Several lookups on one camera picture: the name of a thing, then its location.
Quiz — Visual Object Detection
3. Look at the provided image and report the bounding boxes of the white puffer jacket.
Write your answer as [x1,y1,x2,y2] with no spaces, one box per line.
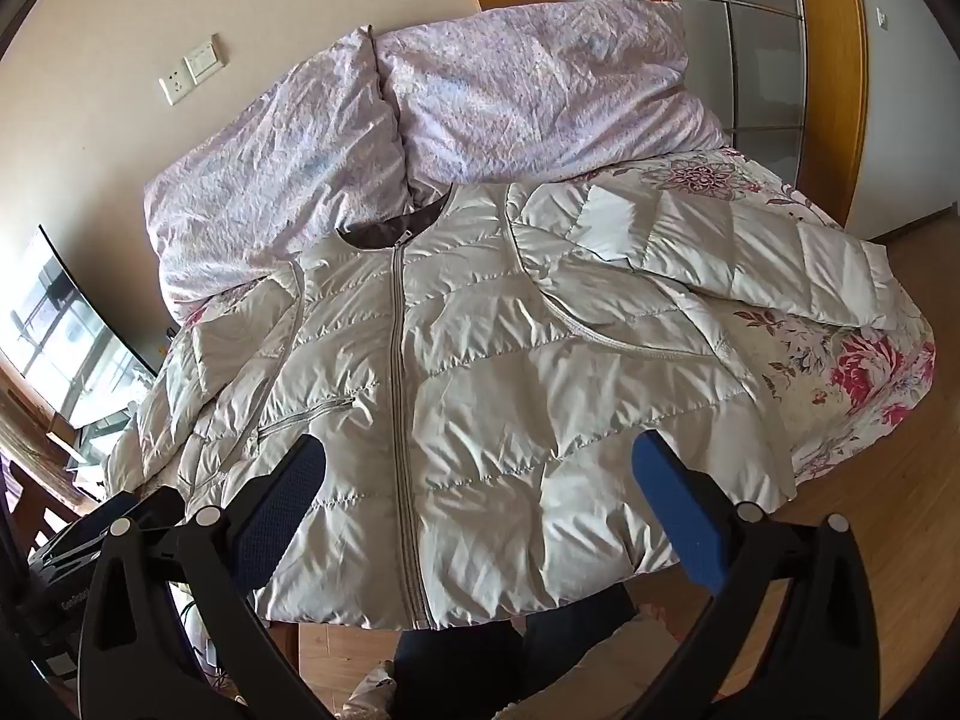
[105,180,901,631]

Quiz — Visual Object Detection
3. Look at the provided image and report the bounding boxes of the bed with floral sheet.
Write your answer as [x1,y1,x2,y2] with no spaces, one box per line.
[105,146,938,631]

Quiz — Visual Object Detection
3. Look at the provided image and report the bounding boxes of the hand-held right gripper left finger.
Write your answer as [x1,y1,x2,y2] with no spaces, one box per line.
[79,435,331,720]

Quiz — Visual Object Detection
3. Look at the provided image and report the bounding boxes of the white wall light switch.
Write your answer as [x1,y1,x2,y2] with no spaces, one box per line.
[184,34,226,83]

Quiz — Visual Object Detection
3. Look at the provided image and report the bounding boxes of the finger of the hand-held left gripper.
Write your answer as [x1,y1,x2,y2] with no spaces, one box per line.
[101,486,187,541]

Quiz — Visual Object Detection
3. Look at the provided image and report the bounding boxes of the wooden television cabinet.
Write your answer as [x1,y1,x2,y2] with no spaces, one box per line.
[0,386,102,511]

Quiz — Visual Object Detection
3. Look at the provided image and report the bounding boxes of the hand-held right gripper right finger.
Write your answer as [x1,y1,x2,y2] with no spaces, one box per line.
[622,429,878,720]

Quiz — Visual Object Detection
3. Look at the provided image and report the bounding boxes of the person's dark pants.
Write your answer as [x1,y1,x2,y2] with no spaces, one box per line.
[391,581,638,720]

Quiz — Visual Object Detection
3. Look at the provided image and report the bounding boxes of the flat screen television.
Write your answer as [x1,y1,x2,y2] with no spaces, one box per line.
[0,223,155,432]

